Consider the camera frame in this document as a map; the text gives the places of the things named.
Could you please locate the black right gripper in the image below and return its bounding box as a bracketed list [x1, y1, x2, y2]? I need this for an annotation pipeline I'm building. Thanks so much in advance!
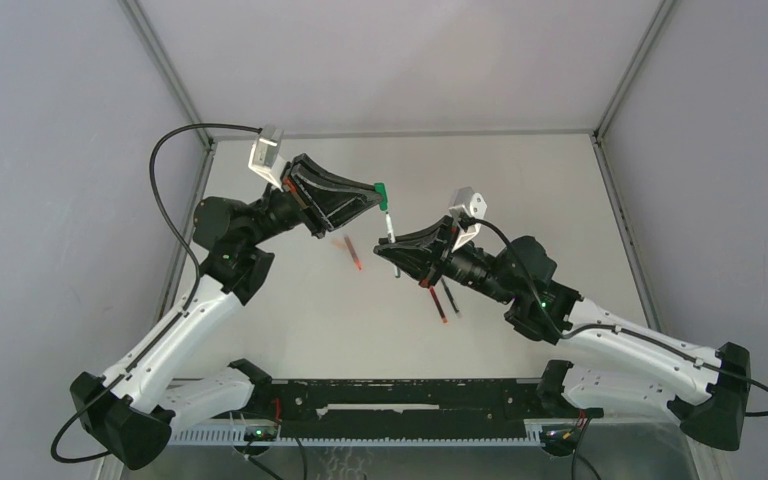
[377, 216, 516, 307]

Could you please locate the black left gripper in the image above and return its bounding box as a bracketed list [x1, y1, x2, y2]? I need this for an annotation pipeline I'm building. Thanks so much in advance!
[244, 154, 384, 248]

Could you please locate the red pen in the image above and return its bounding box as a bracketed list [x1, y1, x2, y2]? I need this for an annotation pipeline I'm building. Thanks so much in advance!
[428, 287, 448, 324]

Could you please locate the green pen cap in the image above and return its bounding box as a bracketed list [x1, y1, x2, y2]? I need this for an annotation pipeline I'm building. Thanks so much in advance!
[374, 182, 389, 212]

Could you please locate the orange pen with cap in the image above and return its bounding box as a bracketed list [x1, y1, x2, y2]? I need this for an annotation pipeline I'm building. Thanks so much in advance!
[343, 235, 363, 271]

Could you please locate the black pen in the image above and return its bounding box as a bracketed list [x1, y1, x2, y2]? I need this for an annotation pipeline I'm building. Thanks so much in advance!
[440, 278, 462, 318]

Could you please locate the white green-tipped pen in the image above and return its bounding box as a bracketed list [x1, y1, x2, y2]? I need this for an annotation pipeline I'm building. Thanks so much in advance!
[384, 210, 401, 279]

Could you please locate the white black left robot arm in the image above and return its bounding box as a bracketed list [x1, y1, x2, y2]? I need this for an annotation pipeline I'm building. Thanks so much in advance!
[70, 154, 387, 470]

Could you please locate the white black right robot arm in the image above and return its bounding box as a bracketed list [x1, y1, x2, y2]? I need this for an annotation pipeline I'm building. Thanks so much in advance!
[376, 216, 752, 451]

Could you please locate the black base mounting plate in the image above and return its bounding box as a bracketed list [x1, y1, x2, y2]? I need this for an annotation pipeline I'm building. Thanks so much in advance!
[226, 378, 586, 438]

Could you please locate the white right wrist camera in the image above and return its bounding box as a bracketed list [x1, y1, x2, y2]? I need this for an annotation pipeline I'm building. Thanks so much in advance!
[448, 186, 487, 251]

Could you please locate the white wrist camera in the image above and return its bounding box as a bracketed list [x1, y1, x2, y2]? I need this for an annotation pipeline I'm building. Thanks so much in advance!
[248, 125, 287, 189]
[448, 186, 487, 251]

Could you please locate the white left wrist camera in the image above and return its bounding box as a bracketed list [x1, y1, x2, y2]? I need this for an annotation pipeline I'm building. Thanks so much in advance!
[248, 125, 287, 189]

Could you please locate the black right camera cable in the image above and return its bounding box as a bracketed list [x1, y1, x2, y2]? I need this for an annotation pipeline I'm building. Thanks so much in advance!
[463, 217, 768, 419]

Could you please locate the black camera cable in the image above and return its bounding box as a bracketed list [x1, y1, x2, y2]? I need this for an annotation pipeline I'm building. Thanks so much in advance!
[50, 123, 263, 465]
[463, 217, 768, 419]

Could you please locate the black left camera cable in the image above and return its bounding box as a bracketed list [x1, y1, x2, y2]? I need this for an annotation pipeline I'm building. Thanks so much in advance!
[50, 123, 263, 465]

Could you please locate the white slotted cable duct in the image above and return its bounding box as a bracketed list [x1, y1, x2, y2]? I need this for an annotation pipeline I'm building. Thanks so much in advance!
[169, 424, 545, 447]

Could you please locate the aluminium frame rail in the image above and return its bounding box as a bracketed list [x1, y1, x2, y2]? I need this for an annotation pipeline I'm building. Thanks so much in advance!
[590, 131, 664, 331]

